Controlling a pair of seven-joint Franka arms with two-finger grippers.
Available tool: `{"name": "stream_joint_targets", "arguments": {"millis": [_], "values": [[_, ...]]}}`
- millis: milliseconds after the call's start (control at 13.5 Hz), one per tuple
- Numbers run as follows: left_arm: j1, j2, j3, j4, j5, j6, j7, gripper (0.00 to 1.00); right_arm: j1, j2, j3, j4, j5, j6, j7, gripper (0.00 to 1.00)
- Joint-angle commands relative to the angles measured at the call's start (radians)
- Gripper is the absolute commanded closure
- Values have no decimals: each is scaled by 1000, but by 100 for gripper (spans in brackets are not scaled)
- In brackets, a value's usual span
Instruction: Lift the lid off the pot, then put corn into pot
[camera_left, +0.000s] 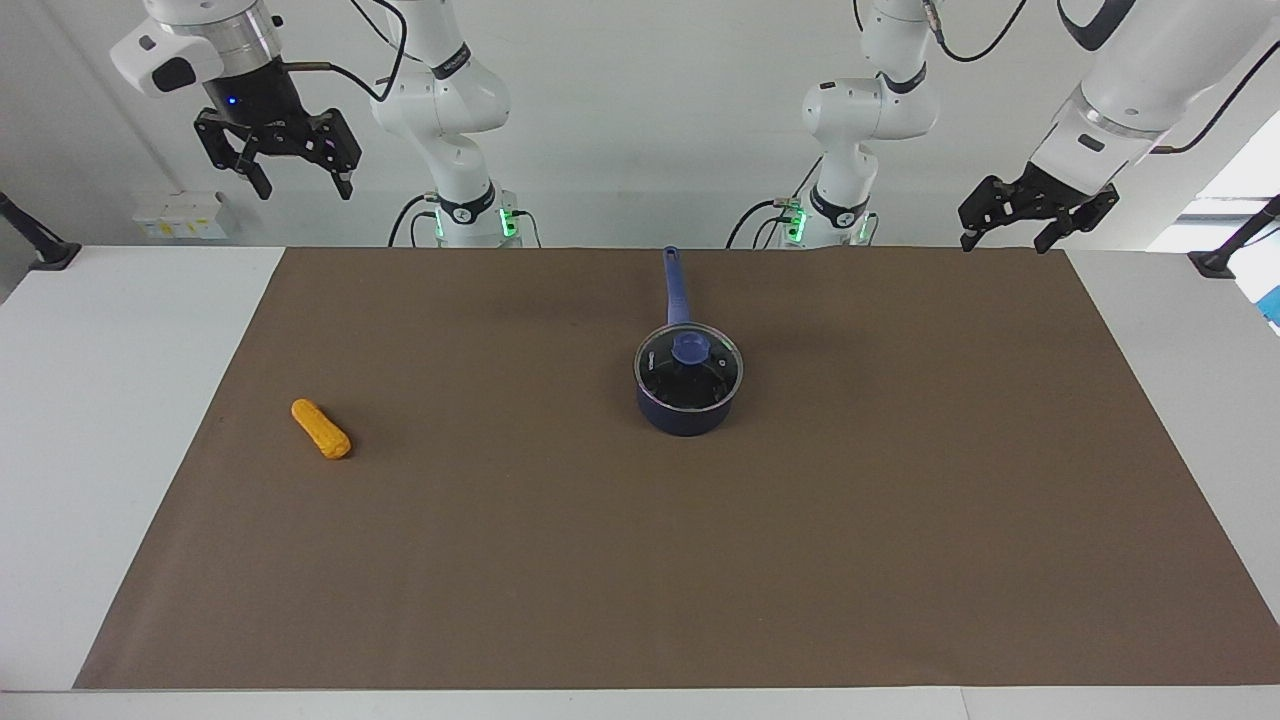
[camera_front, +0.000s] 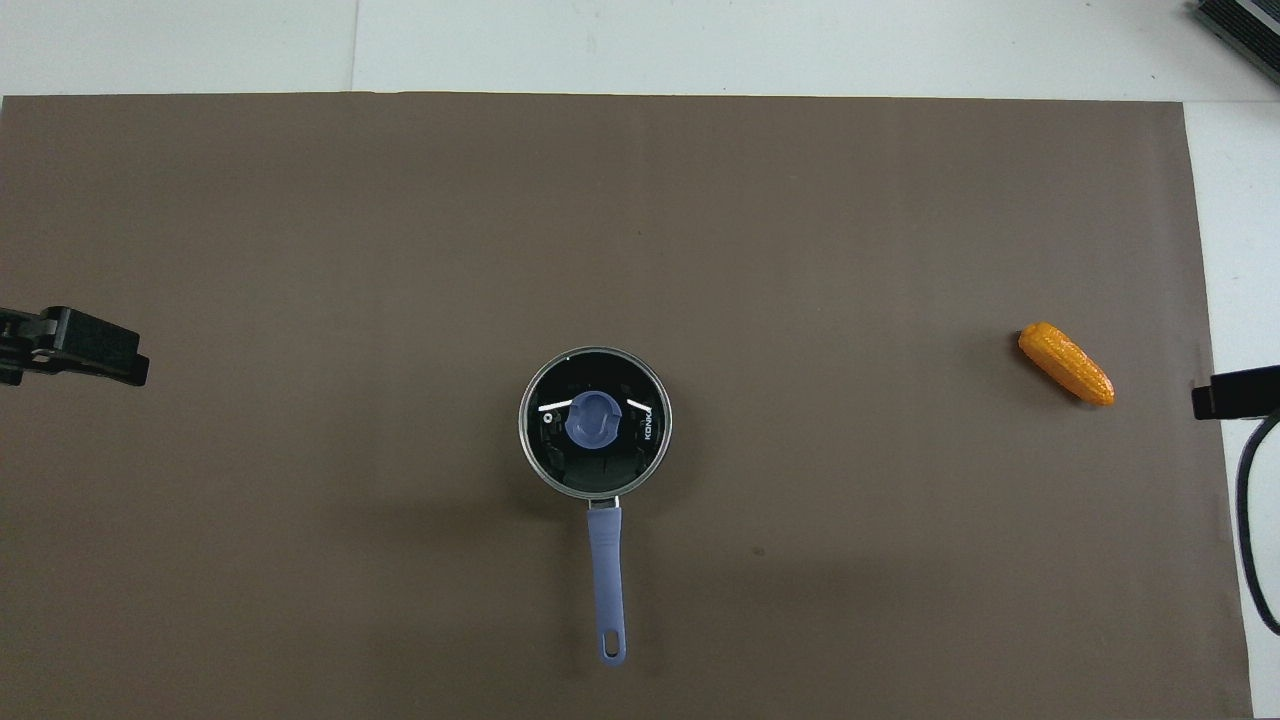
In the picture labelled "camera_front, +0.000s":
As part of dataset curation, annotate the black ribbed device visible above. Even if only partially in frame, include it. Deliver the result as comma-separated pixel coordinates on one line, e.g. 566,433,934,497
1190,0,1280,89

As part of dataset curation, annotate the dark pot with blue handle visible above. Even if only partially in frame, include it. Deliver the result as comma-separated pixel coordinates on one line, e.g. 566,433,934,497
518,347,673,668

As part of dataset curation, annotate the brown table mat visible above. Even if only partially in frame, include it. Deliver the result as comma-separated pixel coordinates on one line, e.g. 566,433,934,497
0,92,1256,720

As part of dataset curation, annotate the orange toy corn cob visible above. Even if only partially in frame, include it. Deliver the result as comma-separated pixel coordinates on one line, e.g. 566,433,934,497
1017,321,1116,407

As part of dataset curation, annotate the glass lid with blue knob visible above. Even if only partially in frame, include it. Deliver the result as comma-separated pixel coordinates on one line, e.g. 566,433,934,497
522,350,669,497

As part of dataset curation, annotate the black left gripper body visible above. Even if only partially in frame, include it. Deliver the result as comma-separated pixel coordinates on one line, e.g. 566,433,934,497
0,308,45,388

